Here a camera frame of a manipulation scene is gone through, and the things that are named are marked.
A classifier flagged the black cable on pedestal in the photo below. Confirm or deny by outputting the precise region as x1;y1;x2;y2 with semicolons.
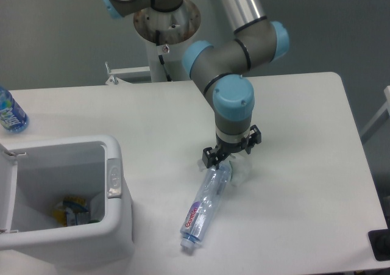
155;29;172;82

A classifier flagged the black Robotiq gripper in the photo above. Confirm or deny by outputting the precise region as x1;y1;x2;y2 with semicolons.
202;124;262;169

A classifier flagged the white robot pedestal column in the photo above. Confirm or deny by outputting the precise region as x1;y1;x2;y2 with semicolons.
133;0;201;82

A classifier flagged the white frame at right edge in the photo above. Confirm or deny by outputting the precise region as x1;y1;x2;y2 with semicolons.
360;86;389;144

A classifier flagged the black device at table edge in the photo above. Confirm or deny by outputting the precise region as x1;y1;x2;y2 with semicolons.
368;229;389;262

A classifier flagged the white tissue paper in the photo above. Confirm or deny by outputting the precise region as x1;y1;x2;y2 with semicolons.
196;152;253;187

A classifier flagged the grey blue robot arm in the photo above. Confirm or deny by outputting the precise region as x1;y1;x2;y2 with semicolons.
102;0;289;167

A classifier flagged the white plastic trash can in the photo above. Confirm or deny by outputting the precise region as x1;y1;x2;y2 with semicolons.
1;135;134;266

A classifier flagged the blue labelled water bottle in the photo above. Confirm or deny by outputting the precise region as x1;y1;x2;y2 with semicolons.
1;87;29;133

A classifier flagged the clear crushed plastic bottle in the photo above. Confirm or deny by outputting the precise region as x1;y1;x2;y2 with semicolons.
180;162;232;254

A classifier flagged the yellow blue snack wrapper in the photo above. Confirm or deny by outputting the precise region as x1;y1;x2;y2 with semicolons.
52;196;90;227

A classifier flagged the white pedestal base frame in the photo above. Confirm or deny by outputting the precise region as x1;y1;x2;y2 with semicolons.
105;62;151;85

